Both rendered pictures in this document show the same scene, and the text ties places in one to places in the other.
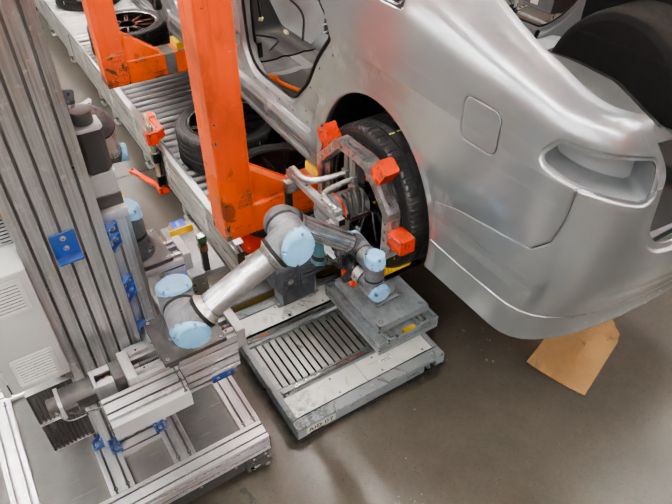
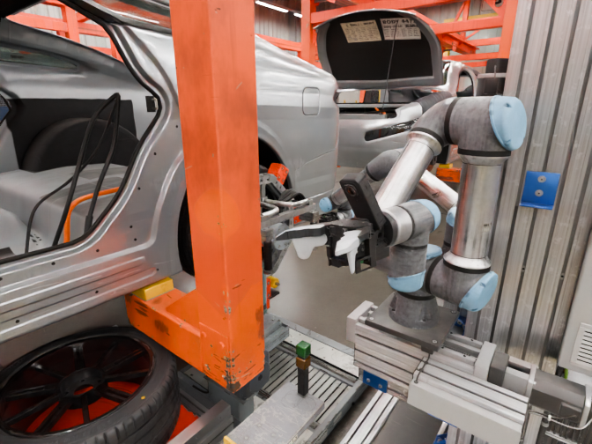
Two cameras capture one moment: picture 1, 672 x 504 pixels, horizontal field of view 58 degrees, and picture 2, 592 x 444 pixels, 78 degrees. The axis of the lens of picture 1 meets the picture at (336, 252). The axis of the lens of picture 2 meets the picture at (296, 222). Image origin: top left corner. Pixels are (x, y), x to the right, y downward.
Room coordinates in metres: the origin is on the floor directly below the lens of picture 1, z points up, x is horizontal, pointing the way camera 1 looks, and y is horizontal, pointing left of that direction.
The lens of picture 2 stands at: (2.52, 1.60, 1.44)
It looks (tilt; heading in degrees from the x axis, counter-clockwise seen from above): 18 degrees down; 250
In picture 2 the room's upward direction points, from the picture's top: straight up
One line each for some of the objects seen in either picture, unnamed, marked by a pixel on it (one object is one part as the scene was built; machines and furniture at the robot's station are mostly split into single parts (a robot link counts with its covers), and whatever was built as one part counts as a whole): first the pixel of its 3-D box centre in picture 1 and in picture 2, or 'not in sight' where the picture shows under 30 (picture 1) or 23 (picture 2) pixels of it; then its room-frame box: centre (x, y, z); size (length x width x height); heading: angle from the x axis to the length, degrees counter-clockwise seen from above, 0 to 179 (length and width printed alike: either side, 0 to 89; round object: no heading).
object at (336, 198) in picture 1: (341, 207); (266, 233); (2.08, -0.02, 0.85); 0.21 x 0.14 x 0.14; 122
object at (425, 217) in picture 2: not in sight; (411, 220); (2.04, 1.01, 1.21); 0.11 x 0.08 x 0.09; 19
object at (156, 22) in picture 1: (129, 35); not in sight; (5.20, 1.78, 0.39); 0.66 x 0.66 x 0.24
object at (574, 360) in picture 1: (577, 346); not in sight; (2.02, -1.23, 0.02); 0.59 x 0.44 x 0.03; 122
